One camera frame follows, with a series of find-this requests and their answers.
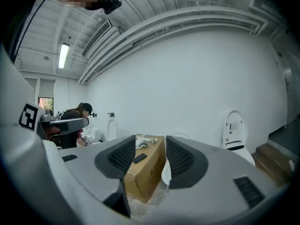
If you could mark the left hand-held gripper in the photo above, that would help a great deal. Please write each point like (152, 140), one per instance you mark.
(28, 117)

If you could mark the white toilet bowl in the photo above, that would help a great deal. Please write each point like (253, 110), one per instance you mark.
(166, 173)

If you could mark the long ceiling lamp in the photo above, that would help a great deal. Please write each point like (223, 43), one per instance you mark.
(63, 55)

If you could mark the black wall-mounted fixture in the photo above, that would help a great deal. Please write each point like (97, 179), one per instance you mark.
(111, 114)

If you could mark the white hand-held sprayer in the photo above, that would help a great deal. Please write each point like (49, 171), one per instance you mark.
(141, 142)

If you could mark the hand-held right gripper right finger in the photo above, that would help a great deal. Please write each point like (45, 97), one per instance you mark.
(218, 186)

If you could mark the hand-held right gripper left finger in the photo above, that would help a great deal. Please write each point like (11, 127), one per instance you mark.
(93, 172)

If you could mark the brown cardboard box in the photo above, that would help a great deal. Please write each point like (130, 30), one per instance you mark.
(145, 174)

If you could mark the white raised toilet seat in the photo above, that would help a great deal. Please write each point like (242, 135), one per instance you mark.
(112, 129)

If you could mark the white toilet with raised lid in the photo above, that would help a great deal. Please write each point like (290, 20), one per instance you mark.
(235, 135)

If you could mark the black smartphone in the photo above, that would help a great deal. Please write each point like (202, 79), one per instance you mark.
(140, 158)

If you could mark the white ceiling air conditioner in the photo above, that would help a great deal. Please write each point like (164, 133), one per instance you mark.
(100, 37)

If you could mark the wooden steps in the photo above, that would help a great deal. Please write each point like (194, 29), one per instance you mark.
(272, 163)

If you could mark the black head-worn camera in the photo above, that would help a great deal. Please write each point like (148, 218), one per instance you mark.
(112, 5)

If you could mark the window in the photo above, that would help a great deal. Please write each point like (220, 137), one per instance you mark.
(45, 105)

